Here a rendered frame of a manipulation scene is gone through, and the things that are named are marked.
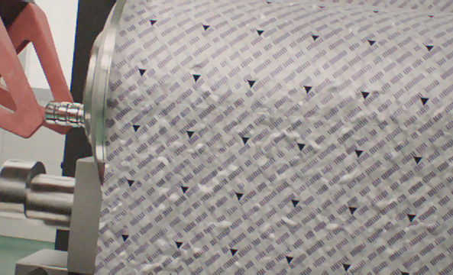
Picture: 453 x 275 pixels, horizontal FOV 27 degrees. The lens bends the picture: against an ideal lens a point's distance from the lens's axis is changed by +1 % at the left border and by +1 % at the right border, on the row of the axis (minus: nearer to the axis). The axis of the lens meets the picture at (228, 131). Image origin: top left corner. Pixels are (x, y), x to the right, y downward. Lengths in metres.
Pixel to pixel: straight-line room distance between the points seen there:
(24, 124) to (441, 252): 0.23
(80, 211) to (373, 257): 0.19
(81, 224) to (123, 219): 0.09
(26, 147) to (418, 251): 6.07
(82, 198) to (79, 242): 0.03
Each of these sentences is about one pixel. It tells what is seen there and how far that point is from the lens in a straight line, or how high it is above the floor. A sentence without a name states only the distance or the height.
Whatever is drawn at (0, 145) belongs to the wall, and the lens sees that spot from 6.57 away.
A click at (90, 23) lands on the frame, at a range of 0.85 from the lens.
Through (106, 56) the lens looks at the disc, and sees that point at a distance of 0.49.
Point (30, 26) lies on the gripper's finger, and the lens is 0.59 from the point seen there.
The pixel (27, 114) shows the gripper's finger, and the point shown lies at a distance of 0.52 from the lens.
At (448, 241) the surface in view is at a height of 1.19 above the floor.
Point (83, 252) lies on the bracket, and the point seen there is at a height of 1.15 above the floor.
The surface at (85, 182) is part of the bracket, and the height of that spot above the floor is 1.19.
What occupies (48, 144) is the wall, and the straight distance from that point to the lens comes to 6.45.
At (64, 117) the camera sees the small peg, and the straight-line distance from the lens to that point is 0.55.
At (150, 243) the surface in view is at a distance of 0.50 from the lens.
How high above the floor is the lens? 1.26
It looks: 3 degrees down
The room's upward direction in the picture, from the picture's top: 6 degrees clockwise
